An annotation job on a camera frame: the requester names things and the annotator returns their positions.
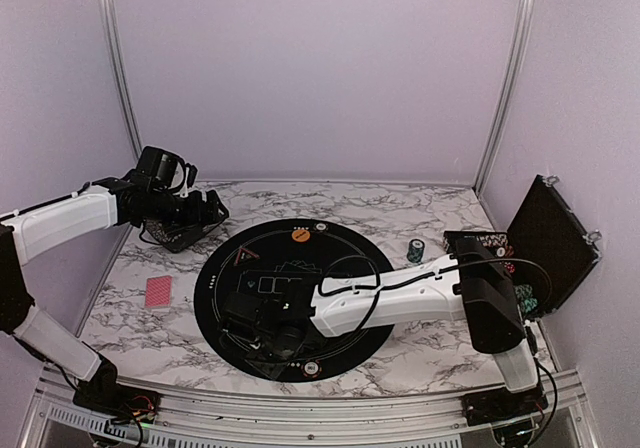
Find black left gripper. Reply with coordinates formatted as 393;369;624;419
146;189;228;238

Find white red chip stack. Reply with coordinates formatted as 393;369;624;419
302;361;321;378

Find red triangular all-in marker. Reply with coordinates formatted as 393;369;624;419
234;247;260;266

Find orange big blind button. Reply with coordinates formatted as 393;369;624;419
291;228;311;243

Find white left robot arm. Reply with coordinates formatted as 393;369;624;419
1;146;229;413

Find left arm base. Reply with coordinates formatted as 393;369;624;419
73;365;160;423

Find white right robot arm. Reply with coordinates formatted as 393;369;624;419
220;239;539;416

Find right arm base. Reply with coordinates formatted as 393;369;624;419
462;385;549;446

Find black floral patterned pouch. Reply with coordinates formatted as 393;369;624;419
139;222;214;253

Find round black poker mat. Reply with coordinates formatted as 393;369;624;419
194;218;393;383

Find red playing card deck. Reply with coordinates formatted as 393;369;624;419
144;275;173;309

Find green poker chip stack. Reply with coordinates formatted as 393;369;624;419
406;238;425;264

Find black poker chip case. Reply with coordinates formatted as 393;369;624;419
443;175;601;318

